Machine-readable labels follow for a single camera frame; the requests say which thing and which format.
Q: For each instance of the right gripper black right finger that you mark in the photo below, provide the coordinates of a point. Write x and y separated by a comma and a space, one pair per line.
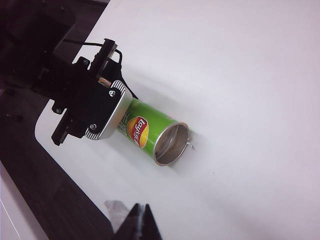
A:
149, 227

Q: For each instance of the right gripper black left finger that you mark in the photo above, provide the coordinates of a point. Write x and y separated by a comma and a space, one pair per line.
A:
133, 227

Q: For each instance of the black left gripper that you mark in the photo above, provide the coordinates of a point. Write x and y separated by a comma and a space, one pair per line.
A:
62, 82

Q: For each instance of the green Lay's chips can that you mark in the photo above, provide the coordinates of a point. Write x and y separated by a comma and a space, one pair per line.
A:
150, 122

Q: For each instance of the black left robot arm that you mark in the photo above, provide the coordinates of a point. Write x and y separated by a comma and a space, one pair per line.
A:
30, 37

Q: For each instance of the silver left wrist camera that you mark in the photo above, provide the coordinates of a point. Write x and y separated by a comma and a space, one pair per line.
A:
117, 117

